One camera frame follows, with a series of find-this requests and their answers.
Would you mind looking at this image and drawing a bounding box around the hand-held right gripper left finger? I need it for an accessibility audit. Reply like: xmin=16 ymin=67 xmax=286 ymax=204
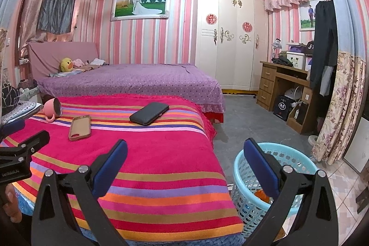
xmin=31 ymin=139 xmax=129 ymax=246

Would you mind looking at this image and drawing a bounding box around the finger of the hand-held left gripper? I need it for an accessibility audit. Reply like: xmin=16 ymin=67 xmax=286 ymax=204
xmin=0 ymin=119 xmax=26 ymax=137
xmin=0 ymin=130 xmax=51 ymax=161

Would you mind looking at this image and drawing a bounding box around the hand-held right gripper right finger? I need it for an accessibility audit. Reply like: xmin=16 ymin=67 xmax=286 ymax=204
xmin=244 ymin=138 xmax=339 ymax=246

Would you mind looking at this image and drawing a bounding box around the light blue plastic basket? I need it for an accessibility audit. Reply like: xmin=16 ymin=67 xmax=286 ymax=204
xmin=231 ymin=142 xmax=319 ymax=239

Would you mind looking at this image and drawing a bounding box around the orange snack wrapper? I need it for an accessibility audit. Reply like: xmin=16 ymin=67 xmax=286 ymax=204
xmin=255 ymin=190 xmax=274 ymax=204

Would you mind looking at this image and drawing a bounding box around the person's left hand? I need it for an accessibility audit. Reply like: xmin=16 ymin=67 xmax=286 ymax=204
xmin=0 ymin=184 xmax=22 ymax=223

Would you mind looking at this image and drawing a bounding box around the white perforated plastic stool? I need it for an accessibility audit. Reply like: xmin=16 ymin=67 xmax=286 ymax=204
xmin=0 ymin=100 xmax=42 ymax=124

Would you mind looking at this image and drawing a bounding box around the black and white patterned cushion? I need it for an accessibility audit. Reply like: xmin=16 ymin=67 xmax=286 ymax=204
xmin=0 ymin=83 xmax=21 ymax=117

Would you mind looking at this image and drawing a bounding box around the pink cup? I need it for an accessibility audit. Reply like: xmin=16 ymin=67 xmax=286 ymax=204
xmin=43 ymin=98 xmax=62 ymax=123

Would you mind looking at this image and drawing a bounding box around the tan phone case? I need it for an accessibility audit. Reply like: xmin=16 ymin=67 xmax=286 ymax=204
xmin=68 ymin=115 xmax=92 ymax=142

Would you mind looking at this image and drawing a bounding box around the striped pink blanket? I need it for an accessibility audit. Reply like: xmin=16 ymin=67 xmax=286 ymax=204
xmin=0 ymin=95 xmax=245 ymax=242

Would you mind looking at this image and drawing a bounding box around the open cardboard box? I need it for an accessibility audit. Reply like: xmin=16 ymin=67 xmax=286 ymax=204
xmin=287 ymin=102 xmax=310 ymax=131

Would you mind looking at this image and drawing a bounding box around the black box with white label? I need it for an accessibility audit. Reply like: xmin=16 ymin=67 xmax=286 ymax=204
xmin=273 ymin=95 xmax=293 ymax=121

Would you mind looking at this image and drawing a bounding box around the black zip case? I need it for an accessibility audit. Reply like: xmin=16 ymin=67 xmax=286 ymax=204
xmin=129 ymin=102 xmax=170 ymax=127

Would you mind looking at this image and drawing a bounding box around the wooden desk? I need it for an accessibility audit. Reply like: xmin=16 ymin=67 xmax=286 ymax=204
xmin=256 ymin=61 xmax=320 ymax=135

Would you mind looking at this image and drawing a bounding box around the mauve headboard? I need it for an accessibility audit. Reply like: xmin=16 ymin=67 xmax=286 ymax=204
xmin=27 ymin=41 xmax=100 ymax=79

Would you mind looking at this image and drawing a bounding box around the white fan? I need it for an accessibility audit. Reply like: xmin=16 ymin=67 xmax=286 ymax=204
xmin=284 ymin=86 xmax=303 ymax=104

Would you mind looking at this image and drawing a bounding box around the purple dotted bed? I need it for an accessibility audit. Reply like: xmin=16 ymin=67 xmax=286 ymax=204
xmin=36 ymin=63 xmax=225 ymax=114

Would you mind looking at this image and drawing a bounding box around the white board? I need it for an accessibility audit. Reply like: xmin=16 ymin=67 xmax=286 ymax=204
xmin=342 ymin=116 xmax=369 ymax=174

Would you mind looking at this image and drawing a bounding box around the floral door curtain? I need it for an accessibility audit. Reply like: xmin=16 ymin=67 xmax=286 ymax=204
xmin=311 ymin=50 xmax=366 ymax=166

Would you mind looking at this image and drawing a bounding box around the dark clothes pile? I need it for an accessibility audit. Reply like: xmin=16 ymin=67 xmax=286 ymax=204
xmin=271 ymin=57 xmax=294 ymax=67

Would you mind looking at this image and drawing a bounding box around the white storage box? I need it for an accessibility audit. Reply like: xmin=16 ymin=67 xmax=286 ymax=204
xmin=285 ymin=51 xmax=307 ymax=71

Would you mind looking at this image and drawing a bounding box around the white wardrobe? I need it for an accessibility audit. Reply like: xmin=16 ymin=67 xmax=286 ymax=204
xmin=195 ymin=0 xmax=269 ymax=92

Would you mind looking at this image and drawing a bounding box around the desk lamp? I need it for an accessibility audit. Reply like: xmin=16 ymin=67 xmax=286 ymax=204
xmin=271 ymin=38 xmax=282 ymax=62

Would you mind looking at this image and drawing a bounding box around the black hanging garment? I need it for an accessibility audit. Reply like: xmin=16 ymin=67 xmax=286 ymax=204
xmin=310 ymin=0 xmax=338 ymax=97

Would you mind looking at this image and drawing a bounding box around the small framed wall photo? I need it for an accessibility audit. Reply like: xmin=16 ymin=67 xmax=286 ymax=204
xmin=298 ymin=0 xmax=318 ymax=31

